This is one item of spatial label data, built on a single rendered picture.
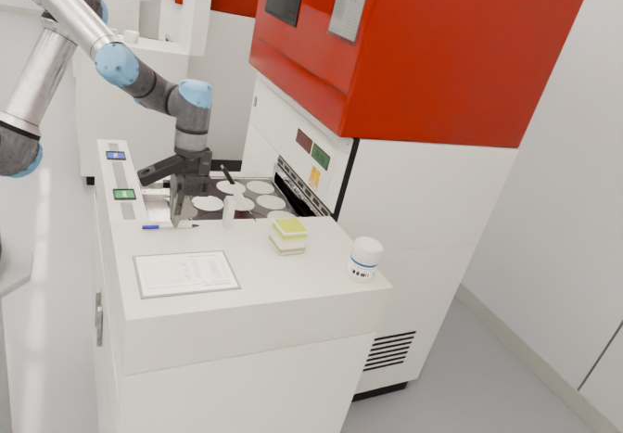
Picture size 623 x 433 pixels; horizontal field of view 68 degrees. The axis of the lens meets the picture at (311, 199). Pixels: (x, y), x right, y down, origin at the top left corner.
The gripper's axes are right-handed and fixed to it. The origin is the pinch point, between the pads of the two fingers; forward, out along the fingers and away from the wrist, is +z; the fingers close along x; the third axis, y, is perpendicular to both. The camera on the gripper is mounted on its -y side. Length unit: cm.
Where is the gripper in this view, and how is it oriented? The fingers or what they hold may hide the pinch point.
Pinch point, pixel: (172, 222)
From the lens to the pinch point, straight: 122.2
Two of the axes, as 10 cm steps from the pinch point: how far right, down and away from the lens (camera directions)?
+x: -4.3, -4.3, 7.9
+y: 8.8, 0.1, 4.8
